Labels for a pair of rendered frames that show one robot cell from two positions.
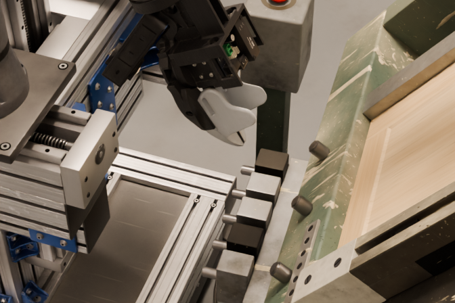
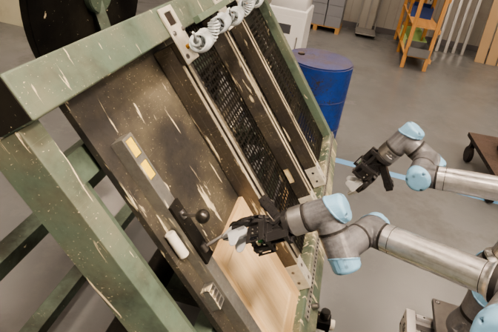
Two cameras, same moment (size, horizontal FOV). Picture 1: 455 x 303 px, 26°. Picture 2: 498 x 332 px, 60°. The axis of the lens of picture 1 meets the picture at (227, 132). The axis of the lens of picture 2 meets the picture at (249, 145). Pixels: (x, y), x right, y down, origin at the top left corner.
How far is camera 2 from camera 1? 2.17 m
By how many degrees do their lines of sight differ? 106
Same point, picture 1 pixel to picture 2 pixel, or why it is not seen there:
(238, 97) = (353, 185)
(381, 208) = (284, 297)
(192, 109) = not seen: hidden behind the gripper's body
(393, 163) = (279, 317)
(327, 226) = (301, 310)
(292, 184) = not seen: outside the picture
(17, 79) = (451, 319)
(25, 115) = (440, 316)
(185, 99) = not seen: hidden behind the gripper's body
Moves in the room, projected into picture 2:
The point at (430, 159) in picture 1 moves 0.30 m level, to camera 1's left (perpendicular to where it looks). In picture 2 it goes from (270, 288) to (351, 293)
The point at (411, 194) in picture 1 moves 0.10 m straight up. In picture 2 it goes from (276, 283) to (281, 263)
